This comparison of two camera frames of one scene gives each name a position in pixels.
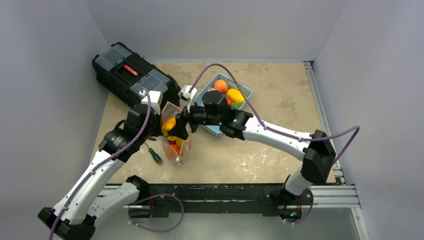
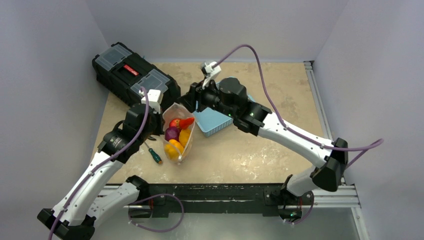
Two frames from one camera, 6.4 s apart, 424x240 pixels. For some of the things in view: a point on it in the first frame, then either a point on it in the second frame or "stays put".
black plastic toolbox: x=129 y=75 stays put
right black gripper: x=189 y=118 → x=194 y=96
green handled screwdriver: x=156 y=157 stays put
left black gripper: x=158 y=131 stays put
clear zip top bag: x=177 y=149 stays put
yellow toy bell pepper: x=168 y=125 → x=173 y=149
